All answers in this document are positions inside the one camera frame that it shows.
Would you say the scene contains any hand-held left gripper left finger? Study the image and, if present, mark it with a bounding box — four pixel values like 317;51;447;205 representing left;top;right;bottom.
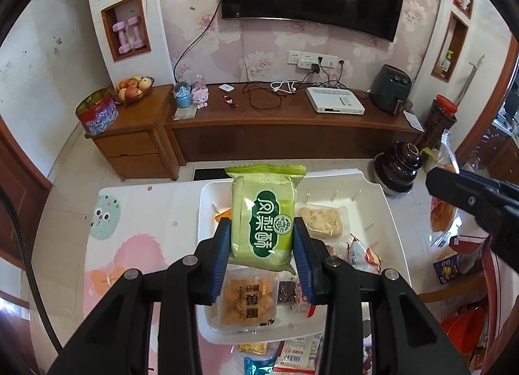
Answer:
48;218;233;375

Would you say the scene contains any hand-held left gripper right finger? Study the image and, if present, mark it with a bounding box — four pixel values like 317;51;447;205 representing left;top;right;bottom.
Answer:
293;217;473;375

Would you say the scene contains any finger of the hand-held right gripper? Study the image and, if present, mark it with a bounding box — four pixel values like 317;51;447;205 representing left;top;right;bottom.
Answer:
426;168;519;273

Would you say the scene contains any beige pastry packet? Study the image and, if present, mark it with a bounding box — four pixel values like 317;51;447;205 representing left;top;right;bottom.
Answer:
295;204;351;240

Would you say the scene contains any dark snack packet red trim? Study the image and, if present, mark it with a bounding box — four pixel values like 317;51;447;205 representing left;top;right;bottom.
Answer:
278;280;321;316

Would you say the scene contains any clear orange pastry packet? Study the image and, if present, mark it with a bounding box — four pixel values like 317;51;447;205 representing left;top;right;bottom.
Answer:
207;264;284;333

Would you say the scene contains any green snack packet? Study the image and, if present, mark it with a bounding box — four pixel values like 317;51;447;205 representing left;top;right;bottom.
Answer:
225;165;307;274

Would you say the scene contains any small red white candy packet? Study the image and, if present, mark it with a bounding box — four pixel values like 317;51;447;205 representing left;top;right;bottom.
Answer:
344;235;384;274

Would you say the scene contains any white plastic storage box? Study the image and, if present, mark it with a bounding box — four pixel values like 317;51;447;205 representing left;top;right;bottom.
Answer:
197;168;412;345

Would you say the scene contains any dark brown ceramic pot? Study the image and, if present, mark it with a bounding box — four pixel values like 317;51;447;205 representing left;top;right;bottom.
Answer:
372;141;426;196

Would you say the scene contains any red-lid jar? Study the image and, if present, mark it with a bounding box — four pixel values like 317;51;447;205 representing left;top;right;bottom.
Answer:
424;95;458;151

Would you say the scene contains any blue printed carton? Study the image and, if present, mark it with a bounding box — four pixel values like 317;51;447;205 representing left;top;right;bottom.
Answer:
433;233;485;287

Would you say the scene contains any black flat panel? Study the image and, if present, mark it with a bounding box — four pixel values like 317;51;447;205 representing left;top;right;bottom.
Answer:
191;166;228;183

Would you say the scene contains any white paper card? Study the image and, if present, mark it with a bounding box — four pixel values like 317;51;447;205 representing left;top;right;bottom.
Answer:
403;111;425;133

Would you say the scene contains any pink printed tablecloth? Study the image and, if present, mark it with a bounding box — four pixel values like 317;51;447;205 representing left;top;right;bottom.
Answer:
83;182;426;375

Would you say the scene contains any yellow snack packet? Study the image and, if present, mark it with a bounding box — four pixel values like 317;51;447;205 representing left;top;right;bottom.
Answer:
239;342;271;358

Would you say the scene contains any white red label packet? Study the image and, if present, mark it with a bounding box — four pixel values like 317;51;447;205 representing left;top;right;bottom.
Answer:
273;335;322;374

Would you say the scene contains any teal snack packet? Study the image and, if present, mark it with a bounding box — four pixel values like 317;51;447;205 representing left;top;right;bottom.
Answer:
243;358;277;375

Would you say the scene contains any long wooden television stand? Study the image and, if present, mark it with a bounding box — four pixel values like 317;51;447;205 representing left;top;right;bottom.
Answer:
163;82;426;166

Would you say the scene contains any dark green air fryer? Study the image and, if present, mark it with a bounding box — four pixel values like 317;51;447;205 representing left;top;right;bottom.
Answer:
372;64;412;113

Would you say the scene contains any red plastic basin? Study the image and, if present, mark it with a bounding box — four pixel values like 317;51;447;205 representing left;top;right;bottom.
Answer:
441;306;487;359

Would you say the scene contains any wooden drawer cabinet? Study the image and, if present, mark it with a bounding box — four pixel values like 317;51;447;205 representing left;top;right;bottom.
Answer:
85;84;181;181

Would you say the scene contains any white set-top box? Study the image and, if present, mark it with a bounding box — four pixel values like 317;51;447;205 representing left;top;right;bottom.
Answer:
305;87;366;114

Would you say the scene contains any pink figurine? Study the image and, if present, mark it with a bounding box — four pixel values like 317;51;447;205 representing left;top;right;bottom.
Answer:
190;77;209;109

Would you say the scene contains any blue snow globe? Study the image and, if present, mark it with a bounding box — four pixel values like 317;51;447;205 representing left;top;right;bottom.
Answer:
173;81;192;109

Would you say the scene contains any fruit bowl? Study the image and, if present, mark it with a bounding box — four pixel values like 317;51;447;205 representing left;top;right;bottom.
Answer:
114;74;155;105

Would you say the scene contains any red round tin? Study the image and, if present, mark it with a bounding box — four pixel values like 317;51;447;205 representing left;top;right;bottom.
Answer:
76;89;119;135

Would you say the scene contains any wooden door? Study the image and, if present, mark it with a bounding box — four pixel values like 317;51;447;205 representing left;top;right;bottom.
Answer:
0;116;53;278

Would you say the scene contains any pink dumbbell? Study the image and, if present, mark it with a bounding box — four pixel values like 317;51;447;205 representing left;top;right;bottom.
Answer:
127;16;146;49
113;20;132;53

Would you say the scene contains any white wall socket panel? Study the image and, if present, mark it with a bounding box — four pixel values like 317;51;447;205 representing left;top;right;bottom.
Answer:
288;50;339;70

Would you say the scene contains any black television cable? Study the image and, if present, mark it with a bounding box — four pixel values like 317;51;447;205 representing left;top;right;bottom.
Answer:
174;0;222;85

